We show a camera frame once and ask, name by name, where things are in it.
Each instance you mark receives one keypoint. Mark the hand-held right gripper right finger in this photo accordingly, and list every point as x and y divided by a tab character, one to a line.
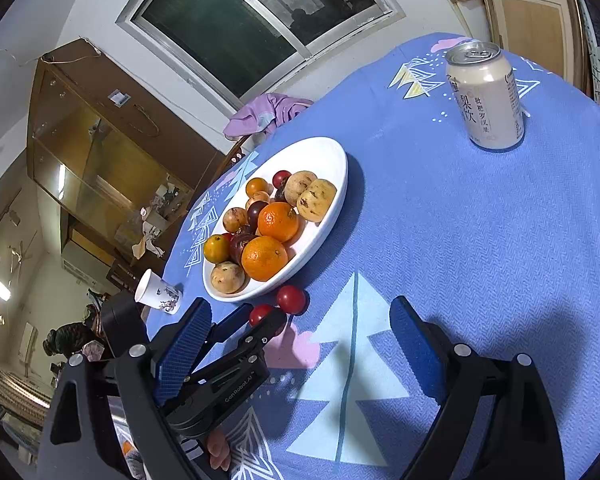
420	360

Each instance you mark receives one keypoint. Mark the white floral paper cup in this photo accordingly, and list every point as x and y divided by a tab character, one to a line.
157	296

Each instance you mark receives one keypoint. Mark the large orange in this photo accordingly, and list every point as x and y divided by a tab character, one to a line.
264	258
278	221

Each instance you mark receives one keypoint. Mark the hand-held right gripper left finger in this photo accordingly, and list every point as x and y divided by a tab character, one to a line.
182	355

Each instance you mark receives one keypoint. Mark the blue printed tablecloth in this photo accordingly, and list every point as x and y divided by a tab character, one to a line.
480	260

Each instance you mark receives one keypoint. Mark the wooden picture frame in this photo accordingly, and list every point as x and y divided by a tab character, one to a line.
535	20

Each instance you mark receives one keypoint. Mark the yellow-orange tangerine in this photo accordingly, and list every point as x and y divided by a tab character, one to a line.
216	249

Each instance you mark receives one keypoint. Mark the sliding glass window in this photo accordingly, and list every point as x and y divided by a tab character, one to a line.
260	25

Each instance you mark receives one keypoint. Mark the crumpled tan paper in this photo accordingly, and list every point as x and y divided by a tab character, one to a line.
142	247

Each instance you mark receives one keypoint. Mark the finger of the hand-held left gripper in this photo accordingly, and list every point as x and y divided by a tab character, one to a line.
232	319
262	332

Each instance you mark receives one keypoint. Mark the speckled tan round fruit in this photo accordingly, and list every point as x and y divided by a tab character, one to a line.
227	277

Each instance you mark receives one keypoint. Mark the dark purple plum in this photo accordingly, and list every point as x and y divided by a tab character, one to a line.
238	248
253	213

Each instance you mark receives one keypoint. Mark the white oval plate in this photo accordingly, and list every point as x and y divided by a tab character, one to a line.
320	160

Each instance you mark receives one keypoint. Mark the dark brown wrinkled fruit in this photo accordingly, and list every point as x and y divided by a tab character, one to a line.
245	230
279	195

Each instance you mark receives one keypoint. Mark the smooth tan round fruit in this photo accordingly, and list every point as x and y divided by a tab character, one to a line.
297	185

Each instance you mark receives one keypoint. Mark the wooden chair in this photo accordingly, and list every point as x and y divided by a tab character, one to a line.
235	152

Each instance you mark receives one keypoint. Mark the wooden glass cabinet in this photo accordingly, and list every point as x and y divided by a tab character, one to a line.
110	145

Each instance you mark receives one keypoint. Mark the pale beverage can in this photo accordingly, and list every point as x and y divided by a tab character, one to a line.
485	95

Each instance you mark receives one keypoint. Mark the yellow speckled pear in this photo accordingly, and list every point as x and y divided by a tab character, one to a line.
317	202

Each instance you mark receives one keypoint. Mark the white paper label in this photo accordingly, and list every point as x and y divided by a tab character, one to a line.
120	97

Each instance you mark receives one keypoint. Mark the purple garment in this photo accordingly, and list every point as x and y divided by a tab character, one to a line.
265	112

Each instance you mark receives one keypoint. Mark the ceiling fan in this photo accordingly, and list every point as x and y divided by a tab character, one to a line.
20	252

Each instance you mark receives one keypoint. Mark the person's left hand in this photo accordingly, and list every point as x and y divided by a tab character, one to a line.
220	452

